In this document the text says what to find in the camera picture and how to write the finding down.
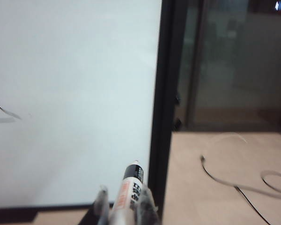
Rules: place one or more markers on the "glass partition with metal frame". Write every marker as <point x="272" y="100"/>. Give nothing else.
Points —
<point x="236" y="70"/>

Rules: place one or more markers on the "white whiteboard marker black tip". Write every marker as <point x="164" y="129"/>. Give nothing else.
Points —
<point x="128" y="187"/>

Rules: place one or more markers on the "white glass whiteboard black frame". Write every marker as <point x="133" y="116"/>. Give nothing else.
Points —
<point x="72" y="93"/>

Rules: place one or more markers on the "black frame knob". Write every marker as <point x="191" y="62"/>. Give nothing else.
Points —
<point x="178" y="123"/>
<point x="178" y="99"/>

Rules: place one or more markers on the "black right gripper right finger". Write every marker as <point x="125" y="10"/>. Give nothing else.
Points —
<point x="146" y="206"/>

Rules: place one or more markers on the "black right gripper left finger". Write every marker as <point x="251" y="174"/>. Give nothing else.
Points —
<point x="102" y="204"/>

